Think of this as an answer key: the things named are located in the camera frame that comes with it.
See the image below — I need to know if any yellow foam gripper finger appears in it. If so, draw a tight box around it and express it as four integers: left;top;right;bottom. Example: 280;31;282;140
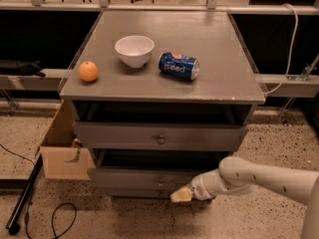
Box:
170;187;192;203

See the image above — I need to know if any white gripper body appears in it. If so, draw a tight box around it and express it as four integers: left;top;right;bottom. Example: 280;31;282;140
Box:
190;174;215;201

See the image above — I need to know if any grey drawer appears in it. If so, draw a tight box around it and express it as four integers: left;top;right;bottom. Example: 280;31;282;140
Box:
87;149;228;191
74;121;247;152

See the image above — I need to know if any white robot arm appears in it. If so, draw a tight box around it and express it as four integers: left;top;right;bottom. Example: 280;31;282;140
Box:
170;156;319;239

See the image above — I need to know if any grey wooden drawer cabinet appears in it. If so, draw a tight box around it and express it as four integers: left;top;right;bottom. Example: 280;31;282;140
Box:
60;10;264;198

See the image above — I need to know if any grey top drawer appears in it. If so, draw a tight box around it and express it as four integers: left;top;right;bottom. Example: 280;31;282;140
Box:
74;121;247;152

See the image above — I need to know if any blue Pepsi can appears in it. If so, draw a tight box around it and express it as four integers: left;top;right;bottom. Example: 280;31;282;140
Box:
159;52;199;81

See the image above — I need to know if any cardboard box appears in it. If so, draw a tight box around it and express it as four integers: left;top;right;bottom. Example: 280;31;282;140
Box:
40;102;95;180

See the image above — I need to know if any white ceramic bowl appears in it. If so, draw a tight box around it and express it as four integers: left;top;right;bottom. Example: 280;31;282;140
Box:
115;35;155;68

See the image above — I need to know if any orange fruit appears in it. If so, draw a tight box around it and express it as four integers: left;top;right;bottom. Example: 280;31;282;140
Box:
79;62;99;83

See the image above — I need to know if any black bar on floor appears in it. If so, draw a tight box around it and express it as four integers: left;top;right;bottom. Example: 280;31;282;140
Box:
6;156;43;235

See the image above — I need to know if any black floor cable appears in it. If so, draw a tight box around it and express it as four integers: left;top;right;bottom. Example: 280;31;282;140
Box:
0;142;78;239

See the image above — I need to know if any white hanging cable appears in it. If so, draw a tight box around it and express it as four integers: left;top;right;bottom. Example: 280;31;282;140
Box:
262;3;299;97

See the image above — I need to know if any metal railing frame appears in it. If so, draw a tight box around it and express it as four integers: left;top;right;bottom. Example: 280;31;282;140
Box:
1;0;318;125

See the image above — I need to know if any black cloth on rail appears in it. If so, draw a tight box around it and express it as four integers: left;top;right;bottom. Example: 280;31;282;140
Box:
0;60;46;78

